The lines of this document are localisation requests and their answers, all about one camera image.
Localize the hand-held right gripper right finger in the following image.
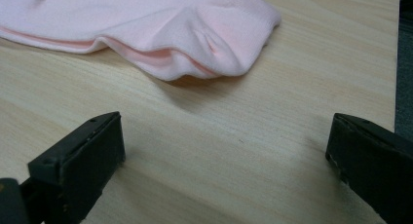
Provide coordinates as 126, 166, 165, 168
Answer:
325, 112, 413, 224

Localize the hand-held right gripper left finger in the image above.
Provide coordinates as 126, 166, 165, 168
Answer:
27, 111, 127, 224

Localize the pink sock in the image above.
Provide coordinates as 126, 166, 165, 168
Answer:
0, 0, 282, 82

